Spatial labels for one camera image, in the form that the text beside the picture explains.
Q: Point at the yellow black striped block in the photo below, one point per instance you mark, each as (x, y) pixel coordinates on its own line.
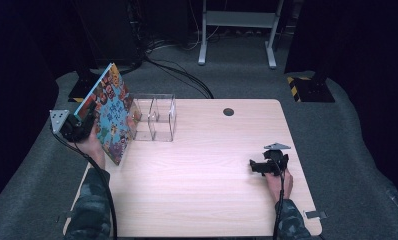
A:
(312, 90)

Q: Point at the black stand base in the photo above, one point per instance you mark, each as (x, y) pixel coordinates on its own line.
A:
(84, 86)

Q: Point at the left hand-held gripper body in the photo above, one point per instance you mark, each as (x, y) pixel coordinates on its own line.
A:
(72, 126)

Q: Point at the person's right hand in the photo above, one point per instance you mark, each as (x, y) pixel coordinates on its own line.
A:
(283, 186)

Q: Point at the colourful cartoon animal picture book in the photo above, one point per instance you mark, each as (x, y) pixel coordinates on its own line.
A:
(113, 116)

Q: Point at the dark cabinet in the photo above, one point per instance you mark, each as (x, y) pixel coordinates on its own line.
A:
(110, 30)

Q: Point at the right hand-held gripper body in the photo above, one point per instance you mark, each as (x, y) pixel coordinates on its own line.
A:
(276, 158)

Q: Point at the round dark table grommet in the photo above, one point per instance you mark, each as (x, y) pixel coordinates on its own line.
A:
(228, 112)

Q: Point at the person's left hand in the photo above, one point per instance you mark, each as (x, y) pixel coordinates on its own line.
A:
(92, 148)

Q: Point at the white metal stand frame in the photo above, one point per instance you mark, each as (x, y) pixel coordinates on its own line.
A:
(240, 20)

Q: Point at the grey tape strip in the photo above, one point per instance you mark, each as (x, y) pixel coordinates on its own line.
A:
(315, 215)

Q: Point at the clear acrylic book holder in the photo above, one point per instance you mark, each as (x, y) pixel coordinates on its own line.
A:
(158, 118)

